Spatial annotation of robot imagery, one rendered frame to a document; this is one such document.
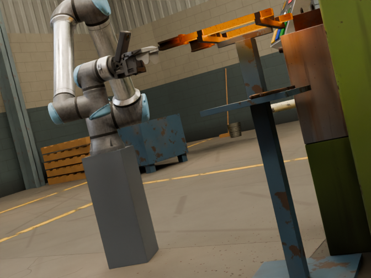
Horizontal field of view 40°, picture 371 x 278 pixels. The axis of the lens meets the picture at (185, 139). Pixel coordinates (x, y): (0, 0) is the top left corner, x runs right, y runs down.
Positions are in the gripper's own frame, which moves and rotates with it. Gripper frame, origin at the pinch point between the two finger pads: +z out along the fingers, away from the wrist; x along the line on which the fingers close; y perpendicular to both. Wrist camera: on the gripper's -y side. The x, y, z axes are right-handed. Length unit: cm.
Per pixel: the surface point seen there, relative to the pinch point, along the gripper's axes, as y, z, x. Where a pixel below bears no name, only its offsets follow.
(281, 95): 27, 43, 8
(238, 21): 0.2, 32.6, 1.1
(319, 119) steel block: 41, 43, -38
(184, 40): 0.9, 11.6, 1.2
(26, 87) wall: -95, -616, -605
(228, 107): 27.2, 24.8, 7.7
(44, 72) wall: -123, -610, -661
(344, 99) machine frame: 34, 58, -12
